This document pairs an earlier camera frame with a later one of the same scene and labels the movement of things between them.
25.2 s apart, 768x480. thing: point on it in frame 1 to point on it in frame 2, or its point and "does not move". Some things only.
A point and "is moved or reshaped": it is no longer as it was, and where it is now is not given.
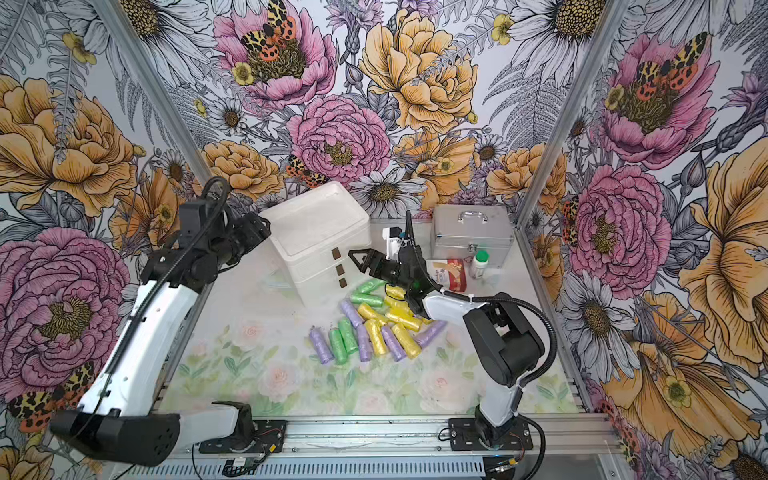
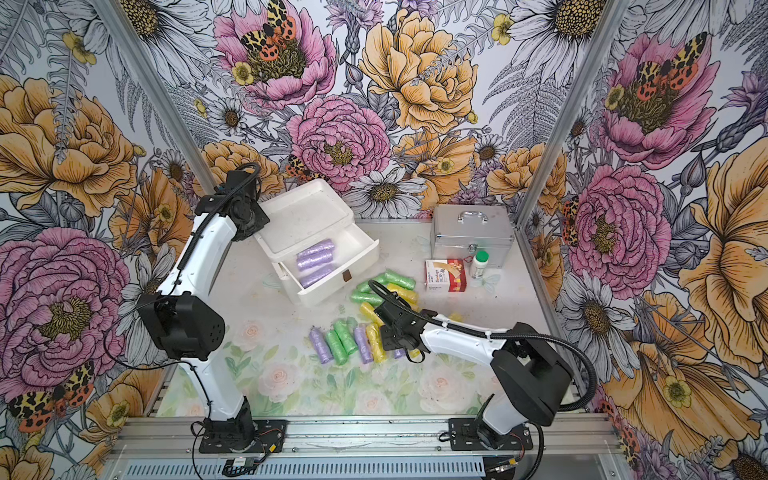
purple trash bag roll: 393,343 is moved or reshaped
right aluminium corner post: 614,14 does not move
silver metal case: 459,231 does not move
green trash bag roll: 337,346 does not move
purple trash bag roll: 364,344 does not move
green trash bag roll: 370,285 does not move
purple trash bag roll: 351,313 to 324,246
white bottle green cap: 479,264 does not move
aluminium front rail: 580,436 does not move
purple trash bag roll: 321,346 does not move
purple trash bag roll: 429,332 is moved or reshaped
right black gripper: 372,256 to 386,333
